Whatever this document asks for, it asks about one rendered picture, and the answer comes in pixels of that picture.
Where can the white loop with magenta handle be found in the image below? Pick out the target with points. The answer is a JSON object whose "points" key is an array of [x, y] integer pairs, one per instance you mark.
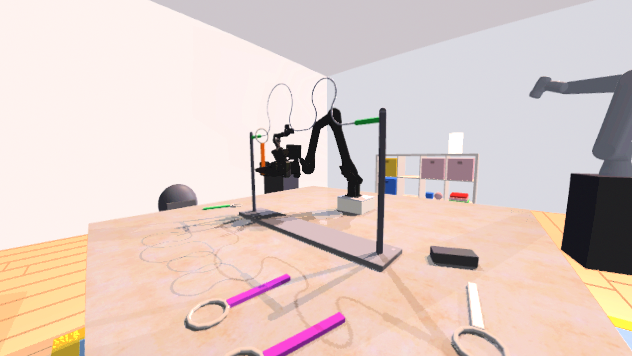
{"points": [[291, 344], [236, 300]]}

